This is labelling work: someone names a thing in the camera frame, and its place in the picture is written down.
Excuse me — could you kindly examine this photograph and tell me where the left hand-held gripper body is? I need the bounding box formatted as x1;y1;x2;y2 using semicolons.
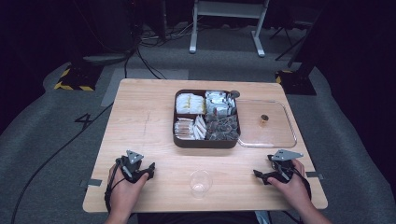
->
115;149;148;184

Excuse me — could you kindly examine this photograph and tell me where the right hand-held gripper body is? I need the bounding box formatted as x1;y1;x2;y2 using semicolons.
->
267;148;304;185

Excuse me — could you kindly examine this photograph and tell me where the person's left hand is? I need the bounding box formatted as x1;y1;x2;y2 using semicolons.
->
107;163;150;217

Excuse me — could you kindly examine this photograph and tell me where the person's right hand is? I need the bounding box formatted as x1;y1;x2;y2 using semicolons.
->
267;159;313;213

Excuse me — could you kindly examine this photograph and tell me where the grey tape strip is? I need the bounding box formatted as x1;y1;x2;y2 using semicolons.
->
79;178;104;189
304;171;325;181

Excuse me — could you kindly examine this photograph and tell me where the clear box lid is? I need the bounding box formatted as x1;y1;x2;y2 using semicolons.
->
235;99;298;149

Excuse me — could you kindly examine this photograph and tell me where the brown compartment box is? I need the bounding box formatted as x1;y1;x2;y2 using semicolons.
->
172;89;242;149

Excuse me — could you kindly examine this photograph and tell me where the clear plastic cup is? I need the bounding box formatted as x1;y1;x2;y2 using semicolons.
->
189;169;214;200

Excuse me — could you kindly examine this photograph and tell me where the pile of clear stick packets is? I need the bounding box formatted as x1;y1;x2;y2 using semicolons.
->
174;117;196;141

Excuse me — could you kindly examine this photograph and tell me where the pile of dark patterned packets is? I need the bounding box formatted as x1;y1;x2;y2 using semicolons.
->
205;114;240;142

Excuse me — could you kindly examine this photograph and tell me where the row of white sachets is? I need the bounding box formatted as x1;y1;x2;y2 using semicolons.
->
192;114;207;141

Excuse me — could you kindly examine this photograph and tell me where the pile of white yellow packets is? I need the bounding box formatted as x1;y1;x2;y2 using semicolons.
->
175;92;206;115

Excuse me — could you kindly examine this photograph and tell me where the pile of silver packets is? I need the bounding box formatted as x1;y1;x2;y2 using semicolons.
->
205;90;238;117

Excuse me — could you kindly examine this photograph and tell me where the black yellow striped stand base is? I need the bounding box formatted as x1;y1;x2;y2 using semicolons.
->
275;69;318;96
53;63;105;92

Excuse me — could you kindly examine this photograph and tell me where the black tripod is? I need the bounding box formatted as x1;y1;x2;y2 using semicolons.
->
268;20;314;62

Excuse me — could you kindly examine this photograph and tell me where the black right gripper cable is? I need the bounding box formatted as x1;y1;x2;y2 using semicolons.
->
292;169;313;201

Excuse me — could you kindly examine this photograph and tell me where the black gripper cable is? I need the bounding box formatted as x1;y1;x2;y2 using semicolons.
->
292;169;313;201
104;161;125;215

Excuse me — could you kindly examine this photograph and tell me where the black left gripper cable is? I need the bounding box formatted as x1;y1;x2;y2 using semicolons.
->
104;161;125;215

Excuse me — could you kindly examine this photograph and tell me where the long black floor cable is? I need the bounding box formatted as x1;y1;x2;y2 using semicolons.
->
10;102;115;224

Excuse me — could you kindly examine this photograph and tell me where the white desk frame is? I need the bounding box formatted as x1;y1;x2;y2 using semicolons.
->
189;0;271;58

